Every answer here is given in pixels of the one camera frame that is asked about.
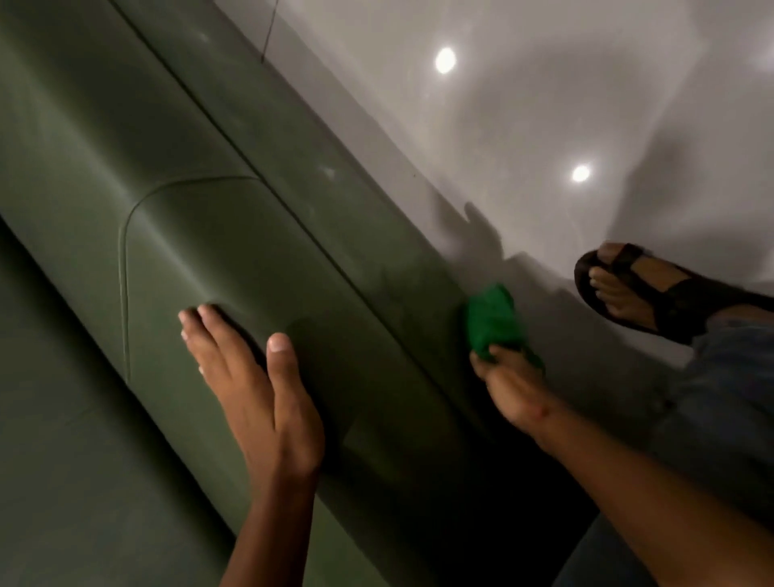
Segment person's right hand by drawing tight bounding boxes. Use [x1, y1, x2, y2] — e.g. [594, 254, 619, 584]
[470, 345, 566, 451]

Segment person's left hand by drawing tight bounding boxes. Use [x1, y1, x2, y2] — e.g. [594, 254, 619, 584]
[178, 304, 326, 487]

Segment green cleaning cloth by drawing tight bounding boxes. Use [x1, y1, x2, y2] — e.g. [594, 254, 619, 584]
[464, 283, 545, 371]

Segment person's right forearm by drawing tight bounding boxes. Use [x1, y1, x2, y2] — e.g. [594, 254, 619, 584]
[535, 408, 774, 587]

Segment person's left forearm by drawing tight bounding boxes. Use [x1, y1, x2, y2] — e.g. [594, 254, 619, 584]
[219, 472, 321, 587]

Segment green leather sofa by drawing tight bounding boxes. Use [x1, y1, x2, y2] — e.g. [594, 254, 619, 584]
[0, 0, 599, 587]

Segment person's foot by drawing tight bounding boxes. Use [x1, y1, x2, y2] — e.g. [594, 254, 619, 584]
[589, 243, 774, 333]

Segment black strap sandal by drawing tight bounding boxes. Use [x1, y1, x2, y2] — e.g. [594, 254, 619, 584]
[573, 243, 774, 347]

